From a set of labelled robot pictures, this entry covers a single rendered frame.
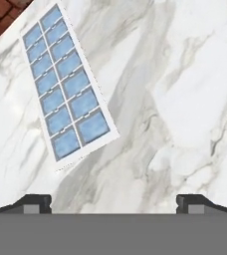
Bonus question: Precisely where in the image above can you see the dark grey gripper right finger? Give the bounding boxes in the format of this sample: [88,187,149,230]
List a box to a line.
[175,193,227,215]

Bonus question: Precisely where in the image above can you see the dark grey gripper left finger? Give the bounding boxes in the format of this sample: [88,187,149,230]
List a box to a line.
[0,193,53,215]

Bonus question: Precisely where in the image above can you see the white ice cube tray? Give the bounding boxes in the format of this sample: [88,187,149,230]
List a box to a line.
[20,1,121,172]

